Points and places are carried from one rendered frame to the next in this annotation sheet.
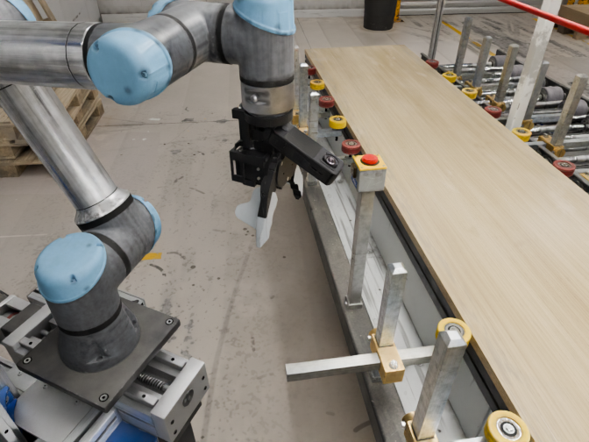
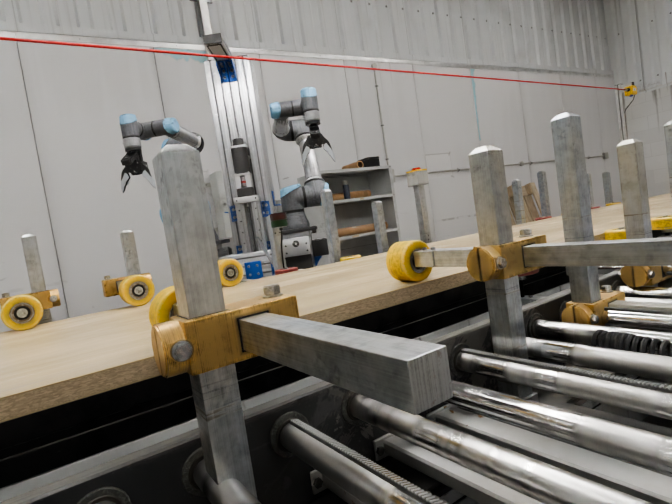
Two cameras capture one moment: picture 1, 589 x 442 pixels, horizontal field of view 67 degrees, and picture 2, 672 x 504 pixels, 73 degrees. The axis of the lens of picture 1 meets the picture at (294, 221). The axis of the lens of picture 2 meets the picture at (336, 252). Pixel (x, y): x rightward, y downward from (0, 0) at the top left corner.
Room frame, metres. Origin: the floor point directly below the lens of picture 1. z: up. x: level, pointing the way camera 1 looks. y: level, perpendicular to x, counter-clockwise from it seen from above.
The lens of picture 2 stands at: (-0.28, -1.92, 1.04)
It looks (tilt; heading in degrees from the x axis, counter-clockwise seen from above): 4 degrees down; 65
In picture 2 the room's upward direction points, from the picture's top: 9 degrees counter-clockwise
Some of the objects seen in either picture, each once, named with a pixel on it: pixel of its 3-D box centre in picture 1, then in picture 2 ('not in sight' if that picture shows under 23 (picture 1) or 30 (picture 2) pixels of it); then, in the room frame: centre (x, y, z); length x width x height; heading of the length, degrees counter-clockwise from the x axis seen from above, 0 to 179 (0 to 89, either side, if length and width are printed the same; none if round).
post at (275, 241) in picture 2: not in sight; (282, 278); (0.23, -0.30, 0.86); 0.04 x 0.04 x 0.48; 9
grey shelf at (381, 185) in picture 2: not in sight; (355, 245); (1.92, 2.32, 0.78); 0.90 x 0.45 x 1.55; 6
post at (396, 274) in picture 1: (384, 336); (384, 256); (0.73, -0.23, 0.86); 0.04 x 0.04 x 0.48; 9
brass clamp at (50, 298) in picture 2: not in sight; (31, 302); (-0.53, -0.42, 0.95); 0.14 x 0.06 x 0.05; 9
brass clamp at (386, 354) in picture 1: (385, 353); not in sight; (0.71, -0.23, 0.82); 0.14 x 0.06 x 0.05; 9
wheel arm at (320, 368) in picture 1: (372, 362); not in sight; (0.68, -0.19, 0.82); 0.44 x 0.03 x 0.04; 99
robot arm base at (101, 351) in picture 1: (95, 324); (294, 219); (0.58, 0.39, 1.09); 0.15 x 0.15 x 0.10
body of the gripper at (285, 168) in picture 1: (265, 146); (314, 135); (0.61, 0.04, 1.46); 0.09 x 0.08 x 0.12; 66
